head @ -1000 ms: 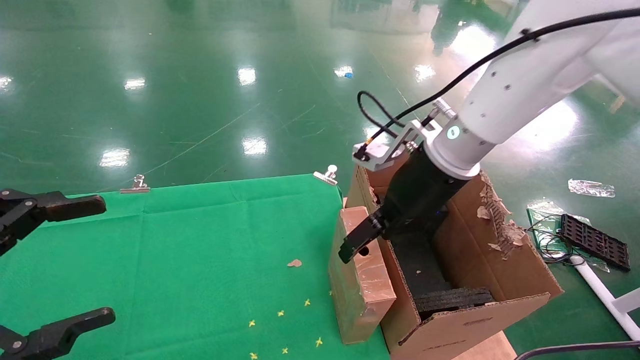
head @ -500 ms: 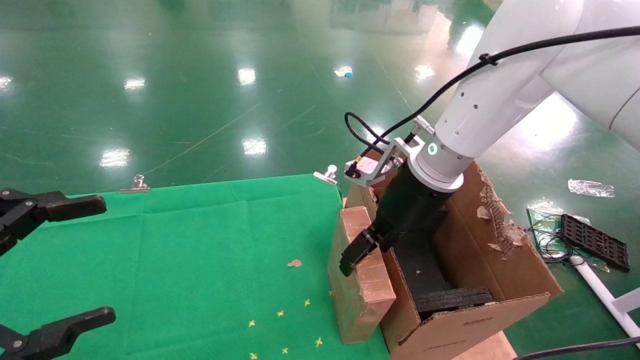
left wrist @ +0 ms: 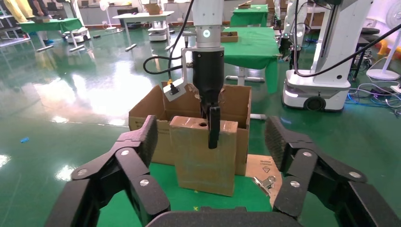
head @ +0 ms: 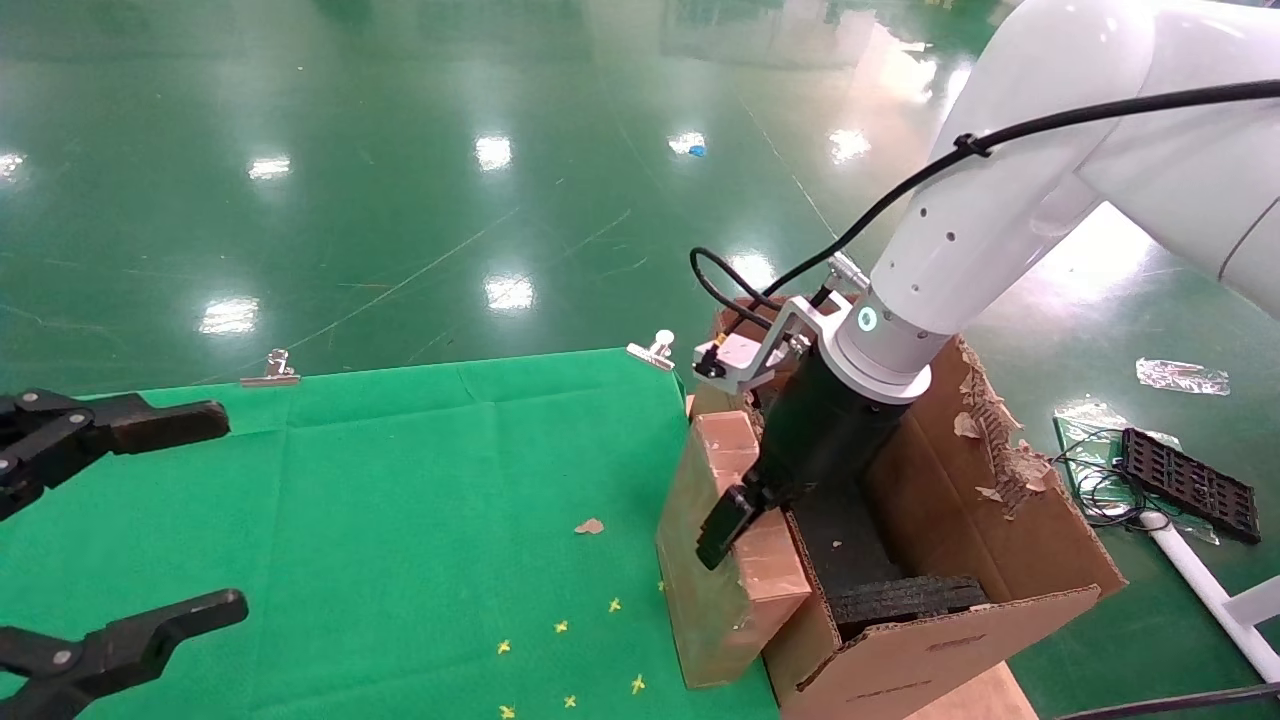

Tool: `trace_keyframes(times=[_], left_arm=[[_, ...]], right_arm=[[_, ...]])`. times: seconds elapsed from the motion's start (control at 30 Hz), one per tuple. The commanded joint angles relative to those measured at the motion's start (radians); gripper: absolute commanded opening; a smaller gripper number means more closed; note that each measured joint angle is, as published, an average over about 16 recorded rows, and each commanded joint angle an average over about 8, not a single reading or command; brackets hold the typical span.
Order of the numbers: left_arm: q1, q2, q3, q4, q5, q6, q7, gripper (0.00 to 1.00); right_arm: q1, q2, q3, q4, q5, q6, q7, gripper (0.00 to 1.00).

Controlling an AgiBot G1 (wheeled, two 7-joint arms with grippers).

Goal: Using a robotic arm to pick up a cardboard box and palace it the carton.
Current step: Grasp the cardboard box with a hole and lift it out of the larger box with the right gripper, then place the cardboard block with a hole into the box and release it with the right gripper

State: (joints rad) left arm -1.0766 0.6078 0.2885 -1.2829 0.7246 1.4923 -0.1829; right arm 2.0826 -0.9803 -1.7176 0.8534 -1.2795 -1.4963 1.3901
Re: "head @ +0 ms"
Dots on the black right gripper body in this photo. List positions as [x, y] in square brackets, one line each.
[825, 430]

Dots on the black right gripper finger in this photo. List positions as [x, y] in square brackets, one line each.
[725, 530]

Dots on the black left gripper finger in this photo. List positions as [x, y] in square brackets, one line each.
[150, 630]
[165, 425]

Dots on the small taped cardboard box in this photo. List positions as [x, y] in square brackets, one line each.
[720, 620]

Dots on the small brown cardboard scrap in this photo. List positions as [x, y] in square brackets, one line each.
[589, 526]

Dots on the large open cardboard carton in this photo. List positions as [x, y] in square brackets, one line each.
[930, 660]

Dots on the silver binder clip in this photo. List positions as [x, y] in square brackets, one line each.
[275, 372]
[652, 351]

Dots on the black foam insert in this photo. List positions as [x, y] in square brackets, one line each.
[900, 600]

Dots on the green table cloth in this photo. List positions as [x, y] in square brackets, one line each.
[350, 520]

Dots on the clear plastic bag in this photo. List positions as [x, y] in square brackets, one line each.
[1085, 430]

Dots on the crumpled clear plastic wrapper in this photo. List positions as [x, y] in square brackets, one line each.
[1180, 375]

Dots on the black perforated tray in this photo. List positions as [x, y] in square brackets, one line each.
[1190, 485]

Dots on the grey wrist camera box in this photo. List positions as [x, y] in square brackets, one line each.
[735, 357]

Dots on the grey metal camera bracket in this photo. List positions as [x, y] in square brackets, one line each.
[800, 312]

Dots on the white pipe frame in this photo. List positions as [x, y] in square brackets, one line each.
[1200, 580]

